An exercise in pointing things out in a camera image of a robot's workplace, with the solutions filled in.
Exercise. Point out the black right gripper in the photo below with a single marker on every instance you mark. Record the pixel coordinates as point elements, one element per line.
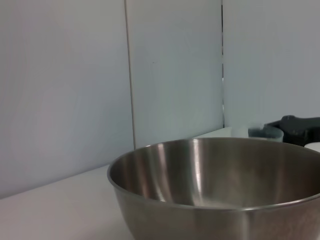
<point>300,130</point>

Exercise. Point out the clear plastic cup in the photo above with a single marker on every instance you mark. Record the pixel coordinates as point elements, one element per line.
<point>265,133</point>

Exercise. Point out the stainless steel mixing bowl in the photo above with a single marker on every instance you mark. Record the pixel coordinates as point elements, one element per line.
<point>200,190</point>

